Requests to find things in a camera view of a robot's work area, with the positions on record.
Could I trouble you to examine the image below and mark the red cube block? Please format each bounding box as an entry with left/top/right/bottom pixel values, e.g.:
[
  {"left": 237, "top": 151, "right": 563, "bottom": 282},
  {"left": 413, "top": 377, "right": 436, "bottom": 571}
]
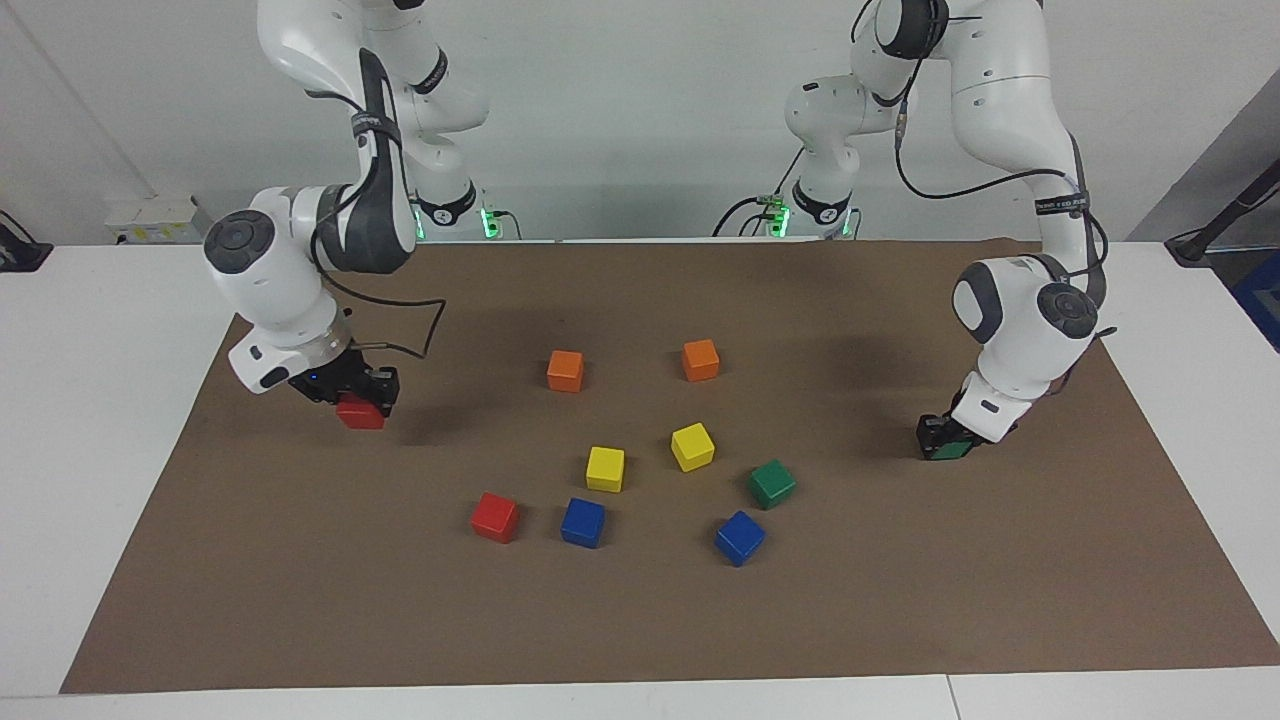
[
  {"left": 471, "top": 492, "right": 520, "bottom": 544},
  {"left": 337, "top": 393, "right": 387, "bottom": 431}
]

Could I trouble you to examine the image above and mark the brown table mat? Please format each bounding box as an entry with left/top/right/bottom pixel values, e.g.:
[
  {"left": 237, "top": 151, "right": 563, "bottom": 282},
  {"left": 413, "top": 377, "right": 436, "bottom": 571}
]
[{"left": 60, "top": 240, "right": 1280, "bottom": 694}]

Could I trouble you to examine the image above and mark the blue cube block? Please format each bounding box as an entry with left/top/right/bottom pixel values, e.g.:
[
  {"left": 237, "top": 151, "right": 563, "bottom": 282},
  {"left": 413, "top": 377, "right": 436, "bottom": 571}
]
[
  {"left": 561, "top": 498, "right": 606, "bottom": 549},
  {"left": 715, "top": 511, "right": 766, "bottom": 567}
]

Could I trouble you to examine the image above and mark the yellow cube block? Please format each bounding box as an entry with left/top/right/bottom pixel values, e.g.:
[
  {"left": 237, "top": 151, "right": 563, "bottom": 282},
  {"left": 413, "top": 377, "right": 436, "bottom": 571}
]
[
  {"left": 586, "top": 446, "right": 626, "bottom": 493},
  {"left": 671, "top": 423, "right": 716, "bottom": 473}
]

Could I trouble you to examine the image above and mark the beige box with yellow label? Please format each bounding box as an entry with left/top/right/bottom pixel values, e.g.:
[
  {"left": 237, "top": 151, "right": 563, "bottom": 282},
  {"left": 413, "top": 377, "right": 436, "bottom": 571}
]
[{"left": 105, "top": 195, "right": 216, "bottom": 246}]

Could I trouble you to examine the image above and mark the black stand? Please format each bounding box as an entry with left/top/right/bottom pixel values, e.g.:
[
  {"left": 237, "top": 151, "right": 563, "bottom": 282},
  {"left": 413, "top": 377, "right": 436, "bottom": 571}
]
[{"left": 1165, "top": 155, "right": 1280, "bottom": 266}]

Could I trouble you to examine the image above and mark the black device at table edge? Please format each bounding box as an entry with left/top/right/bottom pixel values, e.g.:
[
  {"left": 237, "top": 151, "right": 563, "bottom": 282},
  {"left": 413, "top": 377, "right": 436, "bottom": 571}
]
[{"left": 0, "top": 210, "right": 53, "bottom": 273}]

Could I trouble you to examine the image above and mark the blue crate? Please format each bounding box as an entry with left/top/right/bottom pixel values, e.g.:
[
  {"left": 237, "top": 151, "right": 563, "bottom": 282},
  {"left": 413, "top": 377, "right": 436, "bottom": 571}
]
[{"left": 1232, "top": 250, "right": 1280, "bottom": 353}]

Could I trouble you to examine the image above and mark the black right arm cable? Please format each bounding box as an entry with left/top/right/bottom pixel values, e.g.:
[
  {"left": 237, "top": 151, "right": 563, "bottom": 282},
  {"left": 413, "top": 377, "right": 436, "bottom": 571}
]
[{"left": 305, "top": 90, "right": 448, "bottom": 361}]

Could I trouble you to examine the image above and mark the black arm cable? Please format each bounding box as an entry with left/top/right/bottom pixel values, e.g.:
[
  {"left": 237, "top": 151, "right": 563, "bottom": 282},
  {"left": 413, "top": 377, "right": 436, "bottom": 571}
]
[
  {"left": 305, "top": 90, "right": 448, "bottom": 361},
  {"left": 850, "top": 0, "right": 1119, "bottom": 401}
]

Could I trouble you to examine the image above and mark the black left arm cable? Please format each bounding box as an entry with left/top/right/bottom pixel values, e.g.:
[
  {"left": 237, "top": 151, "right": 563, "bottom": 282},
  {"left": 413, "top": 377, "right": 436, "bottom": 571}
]
[{"left": 850, "top": 0, "right": 1119, "bottom": 401}]

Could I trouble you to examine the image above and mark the black base cable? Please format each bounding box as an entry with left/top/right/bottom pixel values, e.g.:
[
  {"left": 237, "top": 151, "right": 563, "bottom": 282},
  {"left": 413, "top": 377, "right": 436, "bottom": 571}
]
[{"left": 712, "top": 150, "right": 806, "bottom": 239}]

